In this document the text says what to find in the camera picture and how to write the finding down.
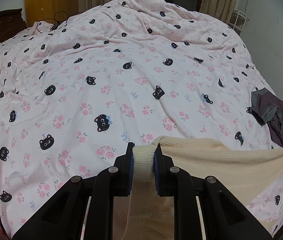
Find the cream knit sweater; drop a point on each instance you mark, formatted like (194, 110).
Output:
(206, 160)

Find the pink cat-print duvet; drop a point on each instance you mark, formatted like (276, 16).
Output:
(131, 67)

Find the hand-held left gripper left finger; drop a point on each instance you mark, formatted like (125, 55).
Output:
(131, 162)

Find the white shelf rack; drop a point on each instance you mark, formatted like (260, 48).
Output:
(239, 22)

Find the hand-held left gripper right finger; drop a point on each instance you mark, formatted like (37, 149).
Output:
(156, 170)

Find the grey purple jacket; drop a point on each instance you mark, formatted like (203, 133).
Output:
(276, 115)

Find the dark wooden headboard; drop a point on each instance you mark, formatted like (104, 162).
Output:
(4, 27)

